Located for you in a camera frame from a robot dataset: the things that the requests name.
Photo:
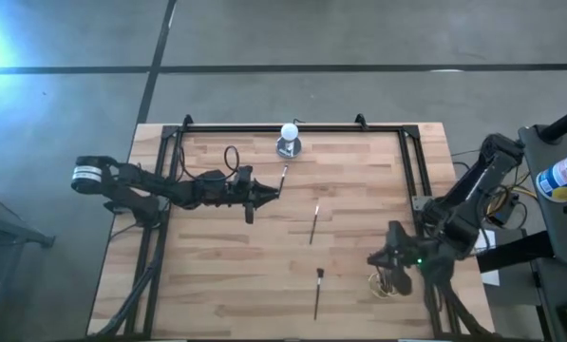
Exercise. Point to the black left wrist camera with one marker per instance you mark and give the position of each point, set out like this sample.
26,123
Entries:
238,179

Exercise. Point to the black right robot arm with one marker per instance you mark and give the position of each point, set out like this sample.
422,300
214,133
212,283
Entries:
473,190

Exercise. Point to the black comb-head makeup brush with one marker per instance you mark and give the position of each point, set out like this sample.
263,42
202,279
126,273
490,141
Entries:
318,294

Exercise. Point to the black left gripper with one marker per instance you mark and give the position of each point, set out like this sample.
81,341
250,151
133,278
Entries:
249,214

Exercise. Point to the white paper sheet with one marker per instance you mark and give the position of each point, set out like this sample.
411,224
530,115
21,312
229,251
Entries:
486,240

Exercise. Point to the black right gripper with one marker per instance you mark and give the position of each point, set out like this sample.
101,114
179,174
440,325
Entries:
399,237

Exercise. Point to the dark glass side table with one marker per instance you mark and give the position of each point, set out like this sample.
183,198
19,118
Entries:
7,230

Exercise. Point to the short black stick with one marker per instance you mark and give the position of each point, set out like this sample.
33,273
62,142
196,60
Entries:
382,281

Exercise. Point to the black aluminium table frame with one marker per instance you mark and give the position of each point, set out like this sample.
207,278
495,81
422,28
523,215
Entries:
226,128

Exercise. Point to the black flat bar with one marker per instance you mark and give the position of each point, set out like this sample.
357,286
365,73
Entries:
511,252

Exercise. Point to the blue white spray can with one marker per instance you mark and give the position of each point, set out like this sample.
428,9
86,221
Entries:
563,176

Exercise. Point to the black power box blue lights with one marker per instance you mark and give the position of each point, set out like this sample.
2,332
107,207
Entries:
504,214

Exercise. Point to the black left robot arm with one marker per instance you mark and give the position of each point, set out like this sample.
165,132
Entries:
136,183

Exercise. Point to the black round pole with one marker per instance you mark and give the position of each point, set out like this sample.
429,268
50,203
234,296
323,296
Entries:
565,124

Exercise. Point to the white bulb chrome base lamp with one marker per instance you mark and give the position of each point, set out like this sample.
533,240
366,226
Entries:
289,132

